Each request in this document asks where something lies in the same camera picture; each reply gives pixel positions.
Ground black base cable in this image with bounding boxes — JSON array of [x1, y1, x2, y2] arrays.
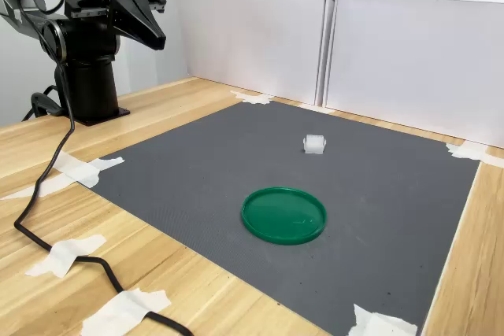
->
[[21, 83, 65, 122]]

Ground white partition post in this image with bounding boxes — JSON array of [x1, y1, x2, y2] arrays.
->
[[313, 0, 339, 109]]

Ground black camera cable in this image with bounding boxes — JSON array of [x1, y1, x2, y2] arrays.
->
[[13, 0, 195, 336]]

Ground small white plastic terminal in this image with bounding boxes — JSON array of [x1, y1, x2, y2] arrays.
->
[[302, 134, 328, 155]]

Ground white tape piece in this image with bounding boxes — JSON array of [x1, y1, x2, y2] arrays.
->
[[80, 287, 172, 336], [230, 90, 275, 106], [24, 233, 108, 279], [0, 150, 126, 201], [346, 303, 419, 336], [445, 139, 504, 168]]

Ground round green lid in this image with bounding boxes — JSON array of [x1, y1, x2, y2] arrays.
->
[[240, 186, 328, 246]]

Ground pale grey partition panel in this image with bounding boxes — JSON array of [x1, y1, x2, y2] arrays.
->
[[172, 0, 328, 106], [324, 0, 504, 149]]

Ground dark grey mat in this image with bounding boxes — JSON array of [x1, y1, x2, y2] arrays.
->
[[78, 99, 482, 336]]

